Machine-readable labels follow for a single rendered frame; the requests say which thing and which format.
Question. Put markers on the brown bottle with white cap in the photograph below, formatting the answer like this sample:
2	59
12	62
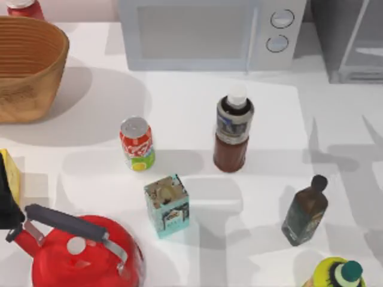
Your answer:
232	137

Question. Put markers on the yellow bottle with green cap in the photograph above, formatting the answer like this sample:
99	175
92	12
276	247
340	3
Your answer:
335	273

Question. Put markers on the woven wooden basket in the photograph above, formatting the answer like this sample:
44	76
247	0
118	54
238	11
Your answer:
27	71

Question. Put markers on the red and white can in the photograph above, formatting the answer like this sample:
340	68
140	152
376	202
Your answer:
25	9

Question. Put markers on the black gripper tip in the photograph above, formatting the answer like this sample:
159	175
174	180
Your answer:
7	200

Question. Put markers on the pale microwave oven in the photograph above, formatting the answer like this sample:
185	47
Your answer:
191	33

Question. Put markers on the red and green can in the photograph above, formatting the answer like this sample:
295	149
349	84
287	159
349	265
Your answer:
138	146

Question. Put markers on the round microwave knob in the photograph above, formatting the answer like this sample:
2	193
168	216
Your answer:
282	17
278	43

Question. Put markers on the dark square bottle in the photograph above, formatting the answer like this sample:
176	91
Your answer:
305	215

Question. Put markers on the grey cabinet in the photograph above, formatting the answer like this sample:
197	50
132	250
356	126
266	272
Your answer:
353	42

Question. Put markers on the teal carton box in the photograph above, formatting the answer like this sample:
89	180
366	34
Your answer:
169	209

